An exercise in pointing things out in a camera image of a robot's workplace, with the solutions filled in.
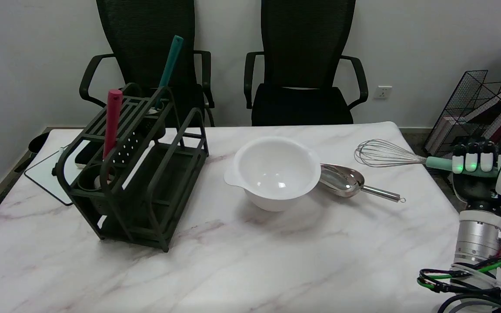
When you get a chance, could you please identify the utensil with teal handle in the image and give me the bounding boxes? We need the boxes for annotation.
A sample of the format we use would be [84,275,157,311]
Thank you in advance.
[155,36,184,109]

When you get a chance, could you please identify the whisk with green handle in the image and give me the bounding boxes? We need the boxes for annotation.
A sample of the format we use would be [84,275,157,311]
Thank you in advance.
[354,139,500,178]

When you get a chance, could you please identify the stainless steel scoop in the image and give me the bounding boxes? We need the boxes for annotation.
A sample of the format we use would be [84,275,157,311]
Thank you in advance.
[319,163,406,203]

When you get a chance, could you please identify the black wire book rack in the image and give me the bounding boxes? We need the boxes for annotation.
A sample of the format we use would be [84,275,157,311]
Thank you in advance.
[424,70,501,157]

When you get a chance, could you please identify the white mixing bowl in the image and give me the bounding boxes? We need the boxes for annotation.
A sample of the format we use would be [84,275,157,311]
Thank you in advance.
[224,136,321,212]

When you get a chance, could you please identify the dark green kitchen rack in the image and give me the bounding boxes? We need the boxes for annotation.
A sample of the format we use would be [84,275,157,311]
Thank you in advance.
[52,83,210,253]

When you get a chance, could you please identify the black round bin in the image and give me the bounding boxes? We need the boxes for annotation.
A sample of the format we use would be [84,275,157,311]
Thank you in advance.
[28,132,51,158]

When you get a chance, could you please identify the black mesh office chair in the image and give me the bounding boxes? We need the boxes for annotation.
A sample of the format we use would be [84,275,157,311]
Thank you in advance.
[244,0,369,127]
[79,0,215,127]

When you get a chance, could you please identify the utensil with red handle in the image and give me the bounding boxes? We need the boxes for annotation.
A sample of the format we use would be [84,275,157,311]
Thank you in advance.
[103,89,123,160]

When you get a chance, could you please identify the black green robot cable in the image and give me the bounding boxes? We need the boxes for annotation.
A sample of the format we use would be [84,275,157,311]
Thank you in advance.
[417,238,501,313]

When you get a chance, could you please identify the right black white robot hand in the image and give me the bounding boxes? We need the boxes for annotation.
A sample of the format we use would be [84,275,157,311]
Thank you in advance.
[451,130,501,212]

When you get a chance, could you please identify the white board with black edge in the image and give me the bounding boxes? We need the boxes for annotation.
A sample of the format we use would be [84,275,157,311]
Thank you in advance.
[24,146,87,206]

